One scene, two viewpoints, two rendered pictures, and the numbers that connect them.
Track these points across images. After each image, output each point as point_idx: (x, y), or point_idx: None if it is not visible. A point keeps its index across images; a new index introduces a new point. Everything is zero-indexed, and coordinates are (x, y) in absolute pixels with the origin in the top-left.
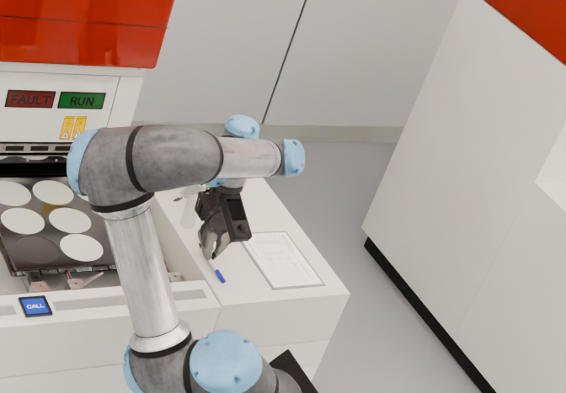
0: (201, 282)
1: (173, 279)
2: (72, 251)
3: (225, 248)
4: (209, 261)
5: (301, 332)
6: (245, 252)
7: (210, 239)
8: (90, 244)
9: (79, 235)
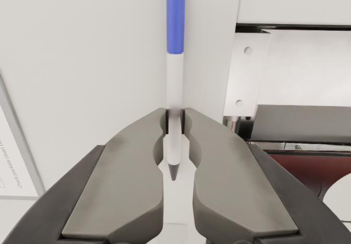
0: (258, 7)
1: (252, 92)
2: None
3: (125, 128)
4: (182, 104)
5: None
6: (29, 131)
7: (243, 178)
8: (341, 200)
9: (342, 218)
